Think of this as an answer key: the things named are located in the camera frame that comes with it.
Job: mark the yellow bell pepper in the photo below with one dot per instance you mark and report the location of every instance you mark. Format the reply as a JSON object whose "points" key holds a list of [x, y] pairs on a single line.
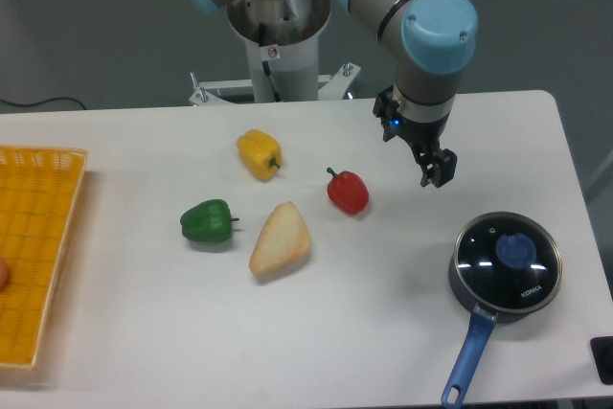
{"points": [[260, 153]]}

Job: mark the red bell pepper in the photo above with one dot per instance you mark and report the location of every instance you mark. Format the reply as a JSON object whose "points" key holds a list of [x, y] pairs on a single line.
{"points": [[347, 191]]}

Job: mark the blue saucepan with handle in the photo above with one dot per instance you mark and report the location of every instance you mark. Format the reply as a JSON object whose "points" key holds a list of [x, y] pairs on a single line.
{"points": [[471, 347]]}

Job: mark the orange round object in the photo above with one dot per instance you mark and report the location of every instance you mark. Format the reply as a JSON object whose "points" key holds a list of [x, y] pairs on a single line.
{"points": [[5, 273]]}

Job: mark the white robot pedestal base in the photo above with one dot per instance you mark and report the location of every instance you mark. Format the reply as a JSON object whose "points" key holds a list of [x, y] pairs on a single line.
{"points": [[281, 40]]}

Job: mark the triangular bread slice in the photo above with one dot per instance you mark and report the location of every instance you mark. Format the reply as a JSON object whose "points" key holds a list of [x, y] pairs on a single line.
{"points": [[284, 239]]}

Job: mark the green bell pepper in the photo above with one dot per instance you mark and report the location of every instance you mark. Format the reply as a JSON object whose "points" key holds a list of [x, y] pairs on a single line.
{"points": [[208, 221]]}

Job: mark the glass pot lid blue knob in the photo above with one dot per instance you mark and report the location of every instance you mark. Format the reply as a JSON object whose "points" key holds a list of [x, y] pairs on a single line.
{"points": [[507, 235]]}

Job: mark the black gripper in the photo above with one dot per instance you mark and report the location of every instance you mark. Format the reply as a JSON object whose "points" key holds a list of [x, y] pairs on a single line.
{"points": [[421, 127]]}

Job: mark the black table corner device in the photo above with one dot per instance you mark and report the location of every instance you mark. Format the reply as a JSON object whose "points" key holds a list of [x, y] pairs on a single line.
{"points": [[601, 348]]}

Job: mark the yellow woven basket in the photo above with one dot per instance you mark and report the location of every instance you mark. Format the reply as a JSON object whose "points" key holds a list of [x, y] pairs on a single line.
{"points": [[39, 192]]}

